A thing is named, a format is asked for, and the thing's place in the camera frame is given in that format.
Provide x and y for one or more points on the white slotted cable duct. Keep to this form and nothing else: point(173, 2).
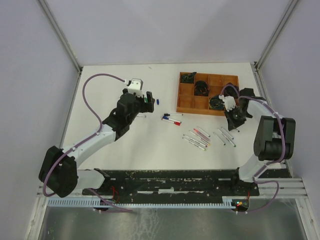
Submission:
point(95, 202)

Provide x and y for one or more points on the aluminium frame post right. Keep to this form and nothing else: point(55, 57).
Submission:
point(281, 25)

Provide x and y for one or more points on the orange wooden compartment tray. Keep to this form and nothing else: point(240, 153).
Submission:
point(195, 89)

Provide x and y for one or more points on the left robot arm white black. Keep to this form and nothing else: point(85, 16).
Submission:
point(59, 171)

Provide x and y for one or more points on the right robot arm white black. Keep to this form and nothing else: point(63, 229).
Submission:
point(275, 137)

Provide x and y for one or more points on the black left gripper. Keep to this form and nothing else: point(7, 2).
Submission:
point(146, 107)

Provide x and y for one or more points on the aluminium frame post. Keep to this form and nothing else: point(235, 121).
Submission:
point(44, 6)
point(281, 25)

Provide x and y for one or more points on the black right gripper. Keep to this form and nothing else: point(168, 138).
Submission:
point(232, 124)

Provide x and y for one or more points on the aluminium frame post left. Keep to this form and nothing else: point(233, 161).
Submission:
point(44, 6)

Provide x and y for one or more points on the pink highlighter pen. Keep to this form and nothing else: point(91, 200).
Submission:
point(201, 135)

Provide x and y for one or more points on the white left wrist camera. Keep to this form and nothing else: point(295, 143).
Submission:
point(135, 86)

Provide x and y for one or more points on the magenta capped marker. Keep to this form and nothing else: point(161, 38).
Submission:
point(195, 141)

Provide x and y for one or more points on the white marker black cap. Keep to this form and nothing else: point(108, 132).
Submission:
point(172, 114)

